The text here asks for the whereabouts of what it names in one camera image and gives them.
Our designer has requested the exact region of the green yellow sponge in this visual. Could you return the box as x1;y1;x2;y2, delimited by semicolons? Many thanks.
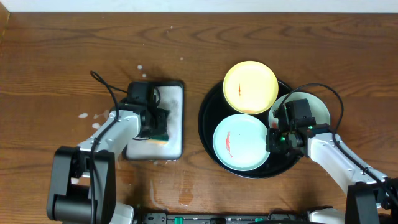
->
147;133;169;145

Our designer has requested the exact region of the white plate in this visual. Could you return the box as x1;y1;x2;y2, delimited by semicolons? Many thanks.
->
268;92;331;128

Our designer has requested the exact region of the light blue plate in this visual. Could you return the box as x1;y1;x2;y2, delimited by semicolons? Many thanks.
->
212;114;270;172

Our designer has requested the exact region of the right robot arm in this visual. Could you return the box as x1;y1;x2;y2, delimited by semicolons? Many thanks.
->
266;124;397;223

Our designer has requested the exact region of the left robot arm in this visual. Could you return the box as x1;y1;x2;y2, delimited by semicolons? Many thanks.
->
47;104;169;223

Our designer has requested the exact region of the rectangular black soap tray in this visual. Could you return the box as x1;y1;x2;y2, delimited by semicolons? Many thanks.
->
123;80;184;160

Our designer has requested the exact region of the round black tray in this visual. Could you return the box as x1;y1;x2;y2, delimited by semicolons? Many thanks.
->
198;82;301;179

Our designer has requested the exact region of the yellow plate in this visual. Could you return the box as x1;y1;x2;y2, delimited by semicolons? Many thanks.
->
223;61;279;114

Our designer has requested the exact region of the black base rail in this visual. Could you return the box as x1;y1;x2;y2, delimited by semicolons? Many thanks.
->
132;212;310;224

